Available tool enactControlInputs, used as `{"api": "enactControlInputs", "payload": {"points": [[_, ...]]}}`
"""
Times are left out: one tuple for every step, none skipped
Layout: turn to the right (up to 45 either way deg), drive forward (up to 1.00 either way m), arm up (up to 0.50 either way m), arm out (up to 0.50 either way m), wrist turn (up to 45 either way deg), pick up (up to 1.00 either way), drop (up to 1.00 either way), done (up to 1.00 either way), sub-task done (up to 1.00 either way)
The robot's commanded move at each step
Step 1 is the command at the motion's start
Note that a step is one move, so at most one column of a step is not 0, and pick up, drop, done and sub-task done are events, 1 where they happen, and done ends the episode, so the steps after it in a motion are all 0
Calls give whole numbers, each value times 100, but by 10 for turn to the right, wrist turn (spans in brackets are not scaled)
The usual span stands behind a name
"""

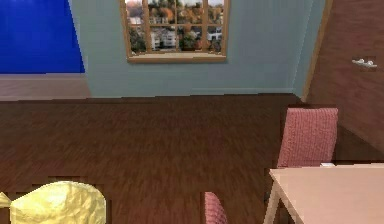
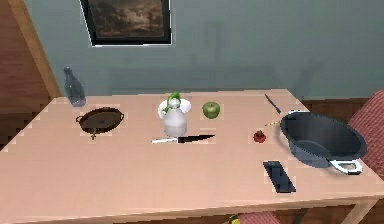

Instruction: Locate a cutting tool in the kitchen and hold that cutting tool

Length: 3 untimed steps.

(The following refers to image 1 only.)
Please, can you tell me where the wooden framed window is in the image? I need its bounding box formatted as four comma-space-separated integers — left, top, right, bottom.
119, 0, 231, 64

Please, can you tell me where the pink woven chair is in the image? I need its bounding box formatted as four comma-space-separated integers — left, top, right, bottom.
203, 191, 229, 224
276, 106, 339, 169

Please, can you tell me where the pale wooden table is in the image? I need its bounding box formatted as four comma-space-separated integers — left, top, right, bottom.
262, 163, 384, 224

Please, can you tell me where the yellow crumpled cushion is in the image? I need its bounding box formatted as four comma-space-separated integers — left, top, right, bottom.
0, 180, 107, 224

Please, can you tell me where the brown wooden room door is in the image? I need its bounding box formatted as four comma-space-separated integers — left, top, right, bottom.
301, 0, 384, 155

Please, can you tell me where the silver door handle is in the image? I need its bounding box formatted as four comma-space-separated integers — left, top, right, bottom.
351, 58, 378, 69

